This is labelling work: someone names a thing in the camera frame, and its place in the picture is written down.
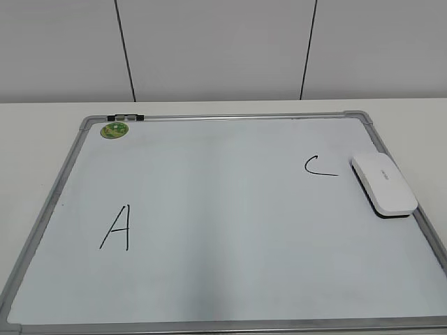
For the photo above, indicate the white board eraser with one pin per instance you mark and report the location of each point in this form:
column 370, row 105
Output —
column 384, row 184

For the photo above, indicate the round green magnet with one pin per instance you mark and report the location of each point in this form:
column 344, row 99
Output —
column 114, row 130

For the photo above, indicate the black silver hanger clip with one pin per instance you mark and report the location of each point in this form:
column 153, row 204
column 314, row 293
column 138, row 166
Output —
column 125, row 117

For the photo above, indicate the white board with grey frame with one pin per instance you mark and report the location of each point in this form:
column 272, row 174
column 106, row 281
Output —
column 224, row 224

